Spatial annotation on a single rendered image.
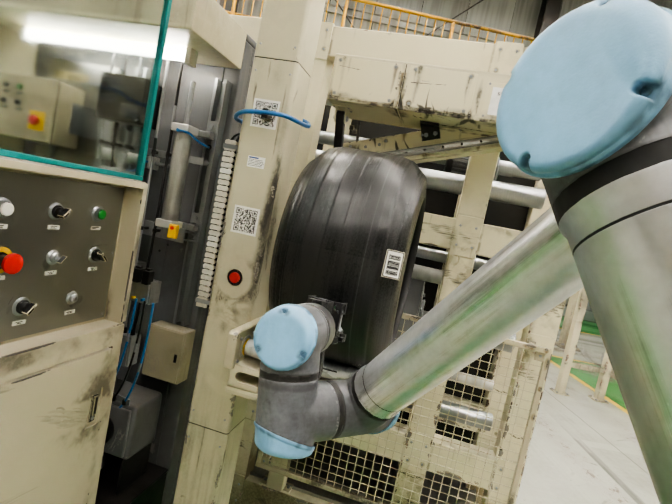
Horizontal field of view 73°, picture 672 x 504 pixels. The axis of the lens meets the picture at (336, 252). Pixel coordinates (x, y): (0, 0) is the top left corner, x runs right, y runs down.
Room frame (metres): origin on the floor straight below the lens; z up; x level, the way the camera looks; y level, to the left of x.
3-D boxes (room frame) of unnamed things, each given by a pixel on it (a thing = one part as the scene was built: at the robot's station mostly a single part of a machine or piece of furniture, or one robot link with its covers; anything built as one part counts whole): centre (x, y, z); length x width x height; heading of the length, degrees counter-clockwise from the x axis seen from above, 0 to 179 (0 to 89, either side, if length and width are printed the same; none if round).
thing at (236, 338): (1.30, 0.17, 0.90); 0.40 x 0.03 x 0.10; 168
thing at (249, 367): (1.12, 0.02, 0.84); 0.36 x 0.09 x 0.06; 78
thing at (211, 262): (1.28, 0.33, 1.19); 0.05 x 0.04 x 0.48; 168
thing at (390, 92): (1.52, -0.20, 1.71); 0.61 x 0.25 x 0.15; 78
